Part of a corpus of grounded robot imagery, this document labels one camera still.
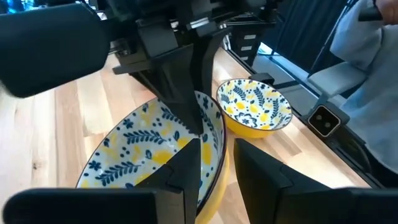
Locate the person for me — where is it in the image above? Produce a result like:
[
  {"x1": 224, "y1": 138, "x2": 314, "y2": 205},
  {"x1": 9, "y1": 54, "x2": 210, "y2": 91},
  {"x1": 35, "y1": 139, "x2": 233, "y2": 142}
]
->
[{"x1": 329, "y1": 0, "x2": 398, "y2": 175}]

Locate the dark curtain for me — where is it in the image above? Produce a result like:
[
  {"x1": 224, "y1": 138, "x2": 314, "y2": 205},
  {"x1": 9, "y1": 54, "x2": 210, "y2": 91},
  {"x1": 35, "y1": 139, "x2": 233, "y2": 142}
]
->
[{"x1": 261, "y1": 0, "x2": 352, "y2": 74}]

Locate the yellow blue floral bowl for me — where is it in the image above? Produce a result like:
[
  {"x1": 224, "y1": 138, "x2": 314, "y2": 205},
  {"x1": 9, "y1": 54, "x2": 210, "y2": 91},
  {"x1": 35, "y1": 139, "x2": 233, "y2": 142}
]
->
[
  {"x1": 76, "y1": 90, "x2": 231, "y2": 224},
  {"x1": 216, "y1": 78, "x2": 294, "y2": 139}
]

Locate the black labelled drawer unit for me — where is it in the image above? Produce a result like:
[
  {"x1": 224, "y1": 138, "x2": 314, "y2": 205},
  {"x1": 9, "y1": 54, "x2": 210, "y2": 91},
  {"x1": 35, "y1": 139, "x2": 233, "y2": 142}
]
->
[{"x1": 231, "y1": 23, "x2": 265, "y2": 68}]

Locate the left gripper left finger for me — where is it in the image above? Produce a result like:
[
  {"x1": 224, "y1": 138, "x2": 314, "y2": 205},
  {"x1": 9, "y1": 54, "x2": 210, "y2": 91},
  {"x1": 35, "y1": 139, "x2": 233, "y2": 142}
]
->
[{"x1": 135, "y1": 138, "x2": 202, "y2": 224}]

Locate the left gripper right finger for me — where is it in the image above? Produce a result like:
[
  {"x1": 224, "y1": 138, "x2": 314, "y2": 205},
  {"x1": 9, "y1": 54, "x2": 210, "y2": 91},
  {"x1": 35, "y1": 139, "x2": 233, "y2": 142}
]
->
[{"x1": 233, "y1": 138, "x2": 332, "y2": 224}]

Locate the grey chair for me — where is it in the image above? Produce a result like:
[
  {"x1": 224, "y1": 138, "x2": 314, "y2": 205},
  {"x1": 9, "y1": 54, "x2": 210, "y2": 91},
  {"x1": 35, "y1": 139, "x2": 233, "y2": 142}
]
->
[{"x1": 307, "y1": 61, "x2": 368, "y2": 110}]

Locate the person's hand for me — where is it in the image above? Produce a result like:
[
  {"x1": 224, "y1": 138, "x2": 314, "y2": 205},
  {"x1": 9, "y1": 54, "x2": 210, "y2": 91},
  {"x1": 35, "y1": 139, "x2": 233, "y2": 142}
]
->
[{"x1": 374, "y1": 0, "x2": 398, "y2": 26}]

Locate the black table-level camera box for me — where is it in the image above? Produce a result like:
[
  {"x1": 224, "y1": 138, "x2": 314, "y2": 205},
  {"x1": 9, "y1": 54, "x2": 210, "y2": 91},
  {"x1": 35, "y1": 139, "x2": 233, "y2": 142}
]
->
[{"x1": 302, "y1": 101, "x2": 351, "y2": 139}]

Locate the black handheld device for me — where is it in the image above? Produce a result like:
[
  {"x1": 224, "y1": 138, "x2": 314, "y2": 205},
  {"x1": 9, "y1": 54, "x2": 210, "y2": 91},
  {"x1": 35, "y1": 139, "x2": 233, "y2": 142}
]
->
[{"x1": 357, "y1": 6, "x2": 384, "y2": 22}]

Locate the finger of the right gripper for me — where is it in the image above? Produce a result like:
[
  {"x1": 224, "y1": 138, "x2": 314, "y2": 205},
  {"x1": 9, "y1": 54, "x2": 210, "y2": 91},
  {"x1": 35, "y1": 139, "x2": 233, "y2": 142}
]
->
[
  {"x1": 193, "y1": 26, "x2": 233, "y2": 96},
  {"x1": 132, "y1": 42, "x2": 205, "y2": 136}
]

